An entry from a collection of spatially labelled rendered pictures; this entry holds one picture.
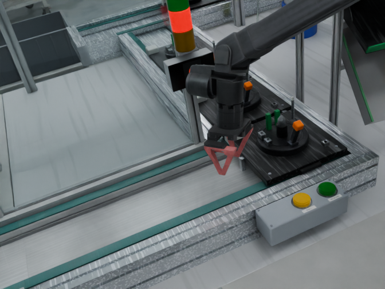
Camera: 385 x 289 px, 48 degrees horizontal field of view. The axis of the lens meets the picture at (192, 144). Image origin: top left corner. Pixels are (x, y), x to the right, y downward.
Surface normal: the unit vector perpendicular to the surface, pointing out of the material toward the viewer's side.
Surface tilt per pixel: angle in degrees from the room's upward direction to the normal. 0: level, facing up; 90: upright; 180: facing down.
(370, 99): 45
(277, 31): 68
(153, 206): 0
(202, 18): 90
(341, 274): 0
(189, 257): 90
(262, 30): 58
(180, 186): 0
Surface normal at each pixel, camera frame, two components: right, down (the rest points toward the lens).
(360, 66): 0.05, -0.18
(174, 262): 0.39, 0.49
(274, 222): -0.15, -0.80
